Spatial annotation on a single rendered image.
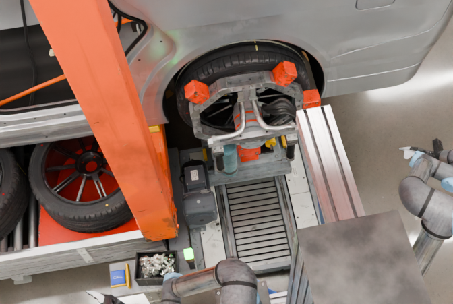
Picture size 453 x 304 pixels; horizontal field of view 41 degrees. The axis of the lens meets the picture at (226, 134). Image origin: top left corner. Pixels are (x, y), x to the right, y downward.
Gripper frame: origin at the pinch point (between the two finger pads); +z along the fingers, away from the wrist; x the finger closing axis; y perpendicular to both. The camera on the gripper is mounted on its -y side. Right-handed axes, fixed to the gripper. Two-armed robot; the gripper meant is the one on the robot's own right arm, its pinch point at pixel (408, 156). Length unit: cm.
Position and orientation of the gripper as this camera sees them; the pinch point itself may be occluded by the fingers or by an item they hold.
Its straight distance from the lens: 289.2
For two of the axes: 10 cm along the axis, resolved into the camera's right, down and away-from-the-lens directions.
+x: 7.1, 5.8, 3.9
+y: -4.7, 8.1, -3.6
